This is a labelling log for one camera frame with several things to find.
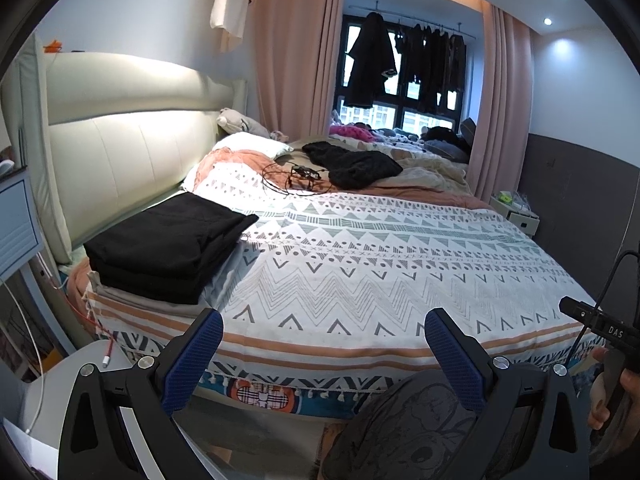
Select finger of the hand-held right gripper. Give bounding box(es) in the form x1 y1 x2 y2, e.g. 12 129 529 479
559 295 601 326

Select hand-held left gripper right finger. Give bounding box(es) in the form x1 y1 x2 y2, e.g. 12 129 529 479
424 306 593 480

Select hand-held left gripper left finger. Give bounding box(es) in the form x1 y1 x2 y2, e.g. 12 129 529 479
57 306 225 480

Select black jacket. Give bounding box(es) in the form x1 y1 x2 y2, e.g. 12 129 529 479
82 192 260 281

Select folded black clothes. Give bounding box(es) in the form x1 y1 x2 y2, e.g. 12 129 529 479
90 255 221 306

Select row of hanging dark clothes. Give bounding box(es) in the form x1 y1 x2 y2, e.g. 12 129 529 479
397 21 468 116

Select person's right hand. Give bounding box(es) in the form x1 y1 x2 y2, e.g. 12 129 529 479
587 347 640 431

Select grey printed pants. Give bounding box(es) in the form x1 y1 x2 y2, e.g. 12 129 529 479
320 377 481 480

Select white nightstand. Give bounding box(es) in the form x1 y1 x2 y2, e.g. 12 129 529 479
489 191 541 238

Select bed with patterned sheet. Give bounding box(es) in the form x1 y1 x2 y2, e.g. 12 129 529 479
87 160 608 381

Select pink blanket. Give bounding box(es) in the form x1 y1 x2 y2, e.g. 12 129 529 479
192 147 493 211

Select grey upright cushion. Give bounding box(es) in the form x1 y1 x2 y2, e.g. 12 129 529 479
457 117 477 158

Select grey pillow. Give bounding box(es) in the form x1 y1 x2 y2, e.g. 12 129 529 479
425 140 468 161

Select black cloth bundle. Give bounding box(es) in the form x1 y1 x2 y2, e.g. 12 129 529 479
420 126 466 150

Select white padded headboard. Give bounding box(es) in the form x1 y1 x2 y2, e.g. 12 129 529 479
0 30 249 266

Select pink curtain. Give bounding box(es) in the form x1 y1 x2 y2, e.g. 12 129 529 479
250 0 348 136
467 2 533 201

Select white pillow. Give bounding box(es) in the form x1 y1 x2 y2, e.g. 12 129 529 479
210 132 295 161

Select black knit garment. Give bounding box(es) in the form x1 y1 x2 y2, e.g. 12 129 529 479
301 140 405 190

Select patterned window seat bedding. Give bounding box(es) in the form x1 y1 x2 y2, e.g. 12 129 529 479
370 127 451 153

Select grey plush toy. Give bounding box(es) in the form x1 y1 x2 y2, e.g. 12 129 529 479
216 107 273 138

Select magenta cloth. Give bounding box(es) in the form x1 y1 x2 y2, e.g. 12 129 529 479
329 122 376 142

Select black hanging coat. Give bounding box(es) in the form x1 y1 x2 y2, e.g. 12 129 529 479
345 10 399 109

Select white hanging garment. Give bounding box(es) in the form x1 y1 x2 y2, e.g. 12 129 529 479
210 0 261 53

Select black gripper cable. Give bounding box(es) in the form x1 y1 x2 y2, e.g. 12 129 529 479
565 251 640 361

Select red cable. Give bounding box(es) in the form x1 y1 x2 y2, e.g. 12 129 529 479
37 255 115 367

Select white cable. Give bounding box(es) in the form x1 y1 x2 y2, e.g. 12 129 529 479
0 280 51 436

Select tangled red black cables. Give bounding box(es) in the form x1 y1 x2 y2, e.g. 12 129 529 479
262 160 333 197

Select clothes rail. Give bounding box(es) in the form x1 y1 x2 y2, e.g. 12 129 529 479
347 4 473 38

